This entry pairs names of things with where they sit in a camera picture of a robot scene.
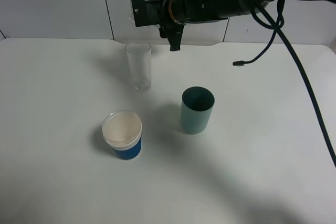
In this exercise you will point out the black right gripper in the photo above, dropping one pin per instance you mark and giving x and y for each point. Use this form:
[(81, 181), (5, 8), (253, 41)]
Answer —
[(158, 14)]

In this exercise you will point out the teal plastic cup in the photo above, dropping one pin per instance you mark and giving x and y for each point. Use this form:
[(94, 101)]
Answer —
[(196, 109)]

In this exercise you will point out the tall clear glass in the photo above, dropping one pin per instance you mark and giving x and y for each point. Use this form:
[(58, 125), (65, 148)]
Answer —
[(139, 61)]

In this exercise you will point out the blue white ribbed cup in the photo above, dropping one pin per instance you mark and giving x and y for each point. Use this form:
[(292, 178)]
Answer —
[(122, 131)]

